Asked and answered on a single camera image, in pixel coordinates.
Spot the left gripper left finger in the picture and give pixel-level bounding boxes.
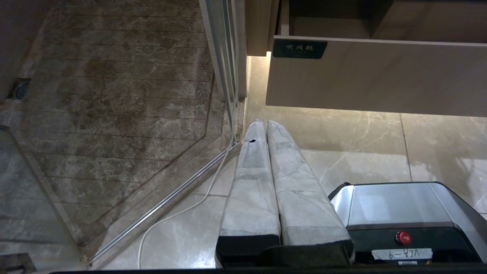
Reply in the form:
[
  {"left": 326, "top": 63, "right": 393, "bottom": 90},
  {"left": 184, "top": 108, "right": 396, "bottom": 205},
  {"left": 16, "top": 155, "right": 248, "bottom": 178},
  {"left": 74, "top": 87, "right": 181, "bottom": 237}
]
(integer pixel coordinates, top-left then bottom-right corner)
[{"left": 215, "top": 119, "right": 281, "bottom": 268}]

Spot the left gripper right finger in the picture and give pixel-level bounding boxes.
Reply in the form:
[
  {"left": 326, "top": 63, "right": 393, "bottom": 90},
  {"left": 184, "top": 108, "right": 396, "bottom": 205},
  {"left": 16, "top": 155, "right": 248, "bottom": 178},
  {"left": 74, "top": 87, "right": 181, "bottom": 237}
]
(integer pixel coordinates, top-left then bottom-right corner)
[{"left": 267, "top": 120, "right": 355, "bottom": 264}]

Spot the wooden drawer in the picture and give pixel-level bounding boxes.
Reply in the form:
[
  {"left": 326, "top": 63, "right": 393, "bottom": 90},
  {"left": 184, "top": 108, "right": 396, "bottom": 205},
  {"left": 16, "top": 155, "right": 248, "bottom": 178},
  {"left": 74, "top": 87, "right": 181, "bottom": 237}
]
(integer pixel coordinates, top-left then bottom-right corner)
[{"left": 266, "top": 0, "right": 487, "bottom": 118}]

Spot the glass shower door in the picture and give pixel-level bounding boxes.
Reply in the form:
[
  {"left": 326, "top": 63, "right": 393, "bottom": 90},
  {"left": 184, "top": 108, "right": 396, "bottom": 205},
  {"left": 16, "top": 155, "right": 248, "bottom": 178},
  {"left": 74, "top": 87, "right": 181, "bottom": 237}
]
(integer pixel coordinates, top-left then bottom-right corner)
[{"left": 199, "top": 0, "right": 248, "bottom": 142}]

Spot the dark label plate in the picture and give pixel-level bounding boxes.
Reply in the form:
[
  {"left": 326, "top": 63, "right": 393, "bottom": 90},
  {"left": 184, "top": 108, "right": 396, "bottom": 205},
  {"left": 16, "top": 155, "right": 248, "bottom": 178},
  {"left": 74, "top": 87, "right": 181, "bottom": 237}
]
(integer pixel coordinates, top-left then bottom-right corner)
[{"left": 272, "top": 39, "right": 328, "bottom": 60}]

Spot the wooden vanity cabinet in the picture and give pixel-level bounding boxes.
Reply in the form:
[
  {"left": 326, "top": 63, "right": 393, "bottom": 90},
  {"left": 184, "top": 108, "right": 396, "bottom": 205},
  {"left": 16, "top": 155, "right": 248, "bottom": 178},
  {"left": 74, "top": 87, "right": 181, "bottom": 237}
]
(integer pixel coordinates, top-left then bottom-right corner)
[{"left": 245, "top": 0, "right": 281, "bottom": 57}]

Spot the round floor drain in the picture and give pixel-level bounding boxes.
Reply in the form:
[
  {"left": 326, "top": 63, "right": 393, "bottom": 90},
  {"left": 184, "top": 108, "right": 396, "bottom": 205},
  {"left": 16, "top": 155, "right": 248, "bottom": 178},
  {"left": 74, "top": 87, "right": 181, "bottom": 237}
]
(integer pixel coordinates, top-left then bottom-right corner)
[{"left": 11, "top": 79, "right": 32, "bottom": 100}]

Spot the white cable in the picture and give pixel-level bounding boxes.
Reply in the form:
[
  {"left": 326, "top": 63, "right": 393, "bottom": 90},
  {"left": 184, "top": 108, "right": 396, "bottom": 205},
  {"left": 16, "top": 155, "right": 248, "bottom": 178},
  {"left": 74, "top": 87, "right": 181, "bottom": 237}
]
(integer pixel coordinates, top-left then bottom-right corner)
[{"left": 137, "top": 110, "right": 241, "bottom": 270}]

